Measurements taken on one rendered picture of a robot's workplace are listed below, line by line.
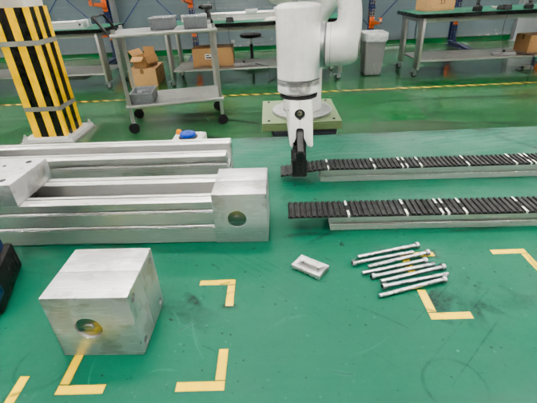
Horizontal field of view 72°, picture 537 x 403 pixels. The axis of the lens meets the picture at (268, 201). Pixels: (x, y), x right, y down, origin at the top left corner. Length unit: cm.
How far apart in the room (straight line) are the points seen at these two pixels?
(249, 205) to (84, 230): 29
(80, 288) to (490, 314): 51
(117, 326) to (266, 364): 18
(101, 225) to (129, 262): 21
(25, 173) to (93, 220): 14
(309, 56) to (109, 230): 47
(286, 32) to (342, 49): 10
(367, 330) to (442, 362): 9
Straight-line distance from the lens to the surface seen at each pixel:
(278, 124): 114
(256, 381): 46
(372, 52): 570
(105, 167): 88
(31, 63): 387
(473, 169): 92
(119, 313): 47
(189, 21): 364
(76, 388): 52
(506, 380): 52
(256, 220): 62
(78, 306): 48
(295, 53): 73
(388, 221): 70
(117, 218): 68
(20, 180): 75
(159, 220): 65
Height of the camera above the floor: 116
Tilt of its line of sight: 30 degrees down
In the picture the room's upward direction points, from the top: 3 degrees counter-clockwise
